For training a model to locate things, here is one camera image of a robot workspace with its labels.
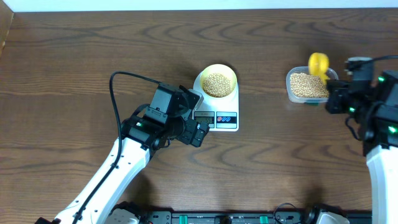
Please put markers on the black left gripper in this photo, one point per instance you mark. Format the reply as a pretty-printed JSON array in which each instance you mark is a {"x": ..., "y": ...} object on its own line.
[{"x": 190, "y": 126}]

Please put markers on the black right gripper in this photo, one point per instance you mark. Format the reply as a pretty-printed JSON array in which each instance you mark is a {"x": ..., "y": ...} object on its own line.
[{"x": 337, "y": 93}]

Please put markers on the yellow measuring scoop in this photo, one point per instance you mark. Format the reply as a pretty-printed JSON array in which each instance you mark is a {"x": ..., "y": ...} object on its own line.
[{"x": 318, "y": 65}]

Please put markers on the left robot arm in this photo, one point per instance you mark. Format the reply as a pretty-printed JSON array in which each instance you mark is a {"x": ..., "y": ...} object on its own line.
[{"x": 97, "y": 199}]

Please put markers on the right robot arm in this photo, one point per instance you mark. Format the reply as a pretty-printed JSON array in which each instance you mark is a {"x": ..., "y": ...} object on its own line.
[{"x": 374, "y": 108}]

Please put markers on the white kitchen scale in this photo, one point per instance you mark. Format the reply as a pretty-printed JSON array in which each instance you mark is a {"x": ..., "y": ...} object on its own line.
[{"x": 221, "y": 114}]

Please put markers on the soybeans in bowl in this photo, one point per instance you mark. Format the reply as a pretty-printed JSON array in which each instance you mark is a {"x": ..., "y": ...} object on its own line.
[{"x": 217, "y": 85}]

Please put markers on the yellow bowl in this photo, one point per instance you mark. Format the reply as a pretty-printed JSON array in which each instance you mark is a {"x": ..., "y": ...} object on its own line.
[{"x": 222, "y": 69}]

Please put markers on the soybeans in container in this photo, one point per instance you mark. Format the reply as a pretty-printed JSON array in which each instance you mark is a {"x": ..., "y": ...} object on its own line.
[{"x": 307, "y": 86}]

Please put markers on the clear plastic container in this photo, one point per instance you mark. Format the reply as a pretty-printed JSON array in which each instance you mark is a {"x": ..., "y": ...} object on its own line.
[{"x": 292, "y": 97}]

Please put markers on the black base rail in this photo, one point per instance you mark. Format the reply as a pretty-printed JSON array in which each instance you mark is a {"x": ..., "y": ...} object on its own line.
[{"x": 318, "y": 213}]

